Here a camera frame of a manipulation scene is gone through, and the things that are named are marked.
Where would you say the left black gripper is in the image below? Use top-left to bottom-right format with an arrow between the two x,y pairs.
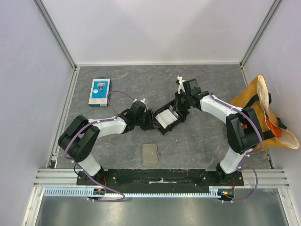
135,108 -> 161,131

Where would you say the black plastic card box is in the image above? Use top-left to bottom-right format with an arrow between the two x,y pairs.
154,100 -> 190,135

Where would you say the grey card holder wallet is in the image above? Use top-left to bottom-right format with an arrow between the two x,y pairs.
142,144 -> 158,165

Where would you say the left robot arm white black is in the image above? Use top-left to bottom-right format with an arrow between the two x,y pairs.
58,101 -> 159,185

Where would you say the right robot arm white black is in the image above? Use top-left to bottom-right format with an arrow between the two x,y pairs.
174,76 -> 263,186

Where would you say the white card stack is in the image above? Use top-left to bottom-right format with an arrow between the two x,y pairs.
155,109 -> 178,129

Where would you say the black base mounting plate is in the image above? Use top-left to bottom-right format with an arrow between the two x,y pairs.
76,168 -> 245,195

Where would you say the blue razor package box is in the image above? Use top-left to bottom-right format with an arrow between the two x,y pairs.
88,78 -> 111,107

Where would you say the yellow tote bag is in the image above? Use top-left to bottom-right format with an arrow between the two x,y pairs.
230,75 -> 300,151

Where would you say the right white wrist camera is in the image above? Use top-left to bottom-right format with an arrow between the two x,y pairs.
176,76 -> 185,94

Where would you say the grey slotted cable duct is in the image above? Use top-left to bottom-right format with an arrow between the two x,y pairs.
44,187 -> 230,198

